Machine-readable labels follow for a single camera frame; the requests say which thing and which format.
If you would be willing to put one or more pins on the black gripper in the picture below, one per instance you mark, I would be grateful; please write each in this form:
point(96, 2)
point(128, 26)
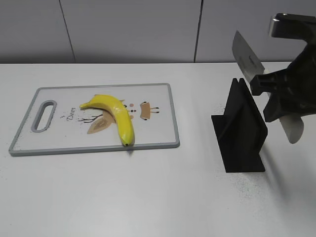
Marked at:
point(293, 90)

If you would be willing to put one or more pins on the white handled kitchen knife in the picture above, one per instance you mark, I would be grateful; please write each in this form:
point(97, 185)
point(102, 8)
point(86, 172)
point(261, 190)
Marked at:
point(250, 65)

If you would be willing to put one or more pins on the yellow plastic banana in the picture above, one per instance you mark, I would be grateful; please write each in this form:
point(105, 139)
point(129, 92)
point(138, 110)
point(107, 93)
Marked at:
point(116, 108)

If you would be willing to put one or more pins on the black knife stand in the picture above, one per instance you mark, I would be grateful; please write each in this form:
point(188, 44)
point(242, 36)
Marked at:
point(240, 131)

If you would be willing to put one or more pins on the white grey-rimmed cutting board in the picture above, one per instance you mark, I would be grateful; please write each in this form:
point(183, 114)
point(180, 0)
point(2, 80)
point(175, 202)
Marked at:
point(55, 124)

